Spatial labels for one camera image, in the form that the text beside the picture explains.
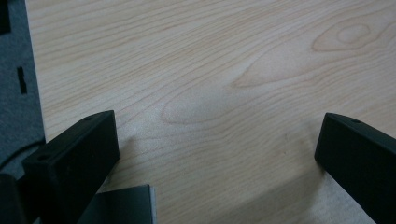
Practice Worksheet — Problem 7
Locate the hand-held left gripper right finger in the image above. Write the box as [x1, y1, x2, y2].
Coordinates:
[314, 112, 396, 224]

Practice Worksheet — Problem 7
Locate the dark grey board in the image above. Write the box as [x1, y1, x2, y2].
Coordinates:
[77, 184, 158, 224]

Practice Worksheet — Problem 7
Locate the black cable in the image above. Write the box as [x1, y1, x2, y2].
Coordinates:
[0, 140, 47, 169]

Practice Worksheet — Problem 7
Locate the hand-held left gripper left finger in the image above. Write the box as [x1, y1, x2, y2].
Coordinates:
[21, 109, 120, 224]

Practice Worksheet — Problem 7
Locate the small black strip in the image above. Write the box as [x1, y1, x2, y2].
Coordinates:
[16, 66, 28, 95]

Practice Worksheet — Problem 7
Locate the dark object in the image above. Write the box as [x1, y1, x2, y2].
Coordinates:
[0, 0, 12, 35]

